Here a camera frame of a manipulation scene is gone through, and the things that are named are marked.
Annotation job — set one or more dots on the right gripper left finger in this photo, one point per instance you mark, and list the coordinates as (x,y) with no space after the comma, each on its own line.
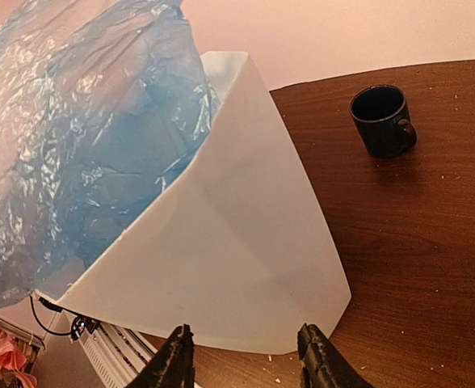
(172,365)

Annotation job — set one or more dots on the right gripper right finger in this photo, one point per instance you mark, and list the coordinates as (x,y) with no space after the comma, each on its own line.
(322,365)

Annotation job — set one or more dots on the white faceted trash bin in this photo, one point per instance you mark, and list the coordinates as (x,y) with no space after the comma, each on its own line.
(237,247)

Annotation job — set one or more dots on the blue plastic trash bag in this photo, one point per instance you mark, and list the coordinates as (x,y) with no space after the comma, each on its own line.
(103,105)

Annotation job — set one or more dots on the pink cloth on floor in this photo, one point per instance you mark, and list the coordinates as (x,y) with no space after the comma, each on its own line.
(16,357)

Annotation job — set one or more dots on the dark blue enamel mug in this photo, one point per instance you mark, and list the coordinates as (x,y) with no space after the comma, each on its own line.
(382,118)

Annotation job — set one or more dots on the aluminium front rail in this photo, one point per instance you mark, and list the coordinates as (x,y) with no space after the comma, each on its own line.
(116,354)

